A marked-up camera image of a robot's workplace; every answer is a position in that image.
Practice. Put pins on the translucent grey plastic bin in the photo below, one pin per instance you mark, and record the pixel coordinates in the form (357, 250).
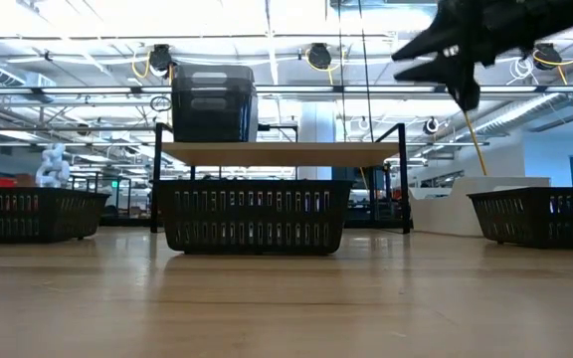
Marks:
(214, 87)
(214, 122)

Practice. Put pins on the black slotted plastic basket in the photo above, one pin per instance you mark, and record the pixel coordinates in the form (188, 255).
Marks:
(545, 216)
(254, 216)
(33, 214)

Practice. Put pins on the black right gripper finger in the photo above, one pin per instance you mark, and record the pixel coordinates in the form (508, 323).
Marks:
(440, 40)
(460, 79)

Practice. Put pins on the black frame wooden table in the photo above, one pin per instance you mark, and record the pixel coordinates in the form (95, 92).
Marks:
(156, 179)

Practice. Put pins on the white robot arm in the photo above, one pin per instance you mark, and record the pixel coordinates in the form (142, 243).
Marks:
(54, 166)

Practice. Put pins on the white partition wall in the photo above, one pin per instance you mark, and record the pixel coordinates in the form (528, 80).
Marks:
(445, 209)

